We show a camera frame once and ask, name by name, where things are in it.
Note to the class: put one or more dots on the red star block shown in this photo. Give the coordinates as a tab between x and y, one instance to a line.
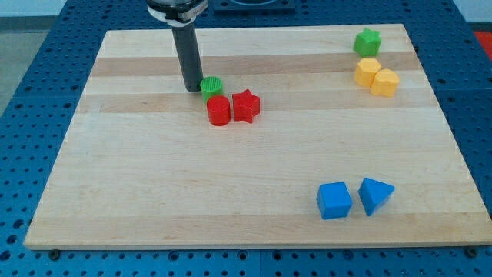
246	106

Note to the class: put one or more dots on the yellow heart block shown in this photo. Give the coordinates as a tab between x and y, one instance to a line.
385	83

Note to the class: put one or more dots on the blue cube block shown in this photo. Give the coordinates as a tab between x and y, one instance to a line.
333	200

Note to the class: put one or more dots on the red cylinder block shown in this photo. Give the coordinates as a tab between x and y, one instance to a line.
219	112

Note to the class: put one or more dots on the blue triangle block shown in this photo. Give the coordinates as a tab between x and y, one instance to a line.
374	194

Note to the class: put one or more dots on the green cylinder block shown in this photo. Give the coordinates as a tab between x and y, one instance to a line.
210	86

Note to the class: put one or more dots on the yellow hexagon block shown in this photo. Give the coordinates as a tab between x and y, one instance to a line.
366	70

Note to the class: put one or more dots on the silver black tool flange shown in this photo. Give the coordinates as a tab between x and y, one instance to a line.
176	13

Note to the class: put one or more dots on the green star block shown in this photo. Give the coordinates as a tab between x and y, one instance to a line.
367	43

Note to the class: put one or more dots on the wooden board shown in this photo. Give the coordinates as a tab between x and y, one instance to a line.
141	167

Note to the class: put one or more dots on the dark blue base plate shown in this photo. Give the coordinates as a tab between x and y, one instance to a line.
223	6

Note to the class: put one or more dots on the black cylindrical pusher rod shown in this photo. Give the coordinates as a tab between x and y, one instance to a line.
188	55

